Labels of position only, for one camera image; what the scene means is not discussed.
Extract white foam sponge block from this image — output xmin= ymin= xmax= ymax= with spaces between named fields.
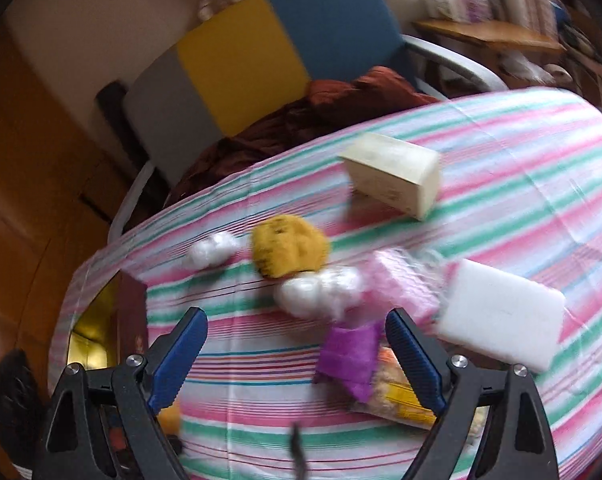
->
xmin=435 ymin=259 xmax=566 ymax=373

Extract Weidan biscuit packet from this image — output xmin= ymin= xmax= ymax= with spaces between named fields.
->
xmin=353 ymin=346 xmax=488 ymax=434

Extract purple snack packet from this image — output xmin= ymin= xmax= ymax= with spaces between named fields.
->
xmin=315 ymin=321 xmax=382 ymax=403

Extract pink hair roller pack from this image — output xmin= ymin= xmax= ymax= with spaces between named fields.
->
xmin=361 ymin=247 xmax=445 ymax=326

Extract large white plastic bag ball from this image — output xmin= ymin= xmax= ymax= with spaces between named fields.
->
xmin=274 ymin=266 xmax=366 ymax=322

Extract yellow tiger plush toy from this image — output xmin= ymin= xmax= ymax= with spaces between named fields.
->
xmin=251 ymin=214 xmax=330 ymax=280

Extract white cardboard box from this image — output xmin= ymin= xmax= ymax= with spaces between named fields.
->
xmin=339 ymin=132 xmax=441 ymax=221

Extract striped bed sheet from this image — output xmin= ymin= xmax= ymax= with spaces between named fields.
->
xmin=48 ymin=88 xmax=602 ymax=479

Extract wooden wardrobe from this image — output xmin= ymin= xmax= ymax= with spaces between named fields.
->
xmin=0 ymin=19 xmax=132 ymax=480

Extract dark red blanket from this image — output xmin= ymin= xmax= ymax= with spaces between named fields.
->
xmin=165 ymin=66 xmax=439 ymax=206

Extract wooden desk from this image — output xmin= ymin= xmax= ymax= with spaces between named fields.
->
xmin=413 ymin=20 xmax=566 ymax=54

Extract grey yellow blue headboard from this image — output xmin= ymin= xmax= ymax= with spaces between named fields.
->
xmin=123 ymin=0 xmax=416 ymax=185

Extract white boxes on desk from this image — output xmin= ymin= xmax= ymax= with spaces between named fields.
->
xmin=423 ymin=0 xmax=493 ymax=24

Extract black cable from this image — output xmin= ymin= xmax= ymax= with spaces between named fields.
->
xmin=288 ymin=422 xmax=310 ymax=480

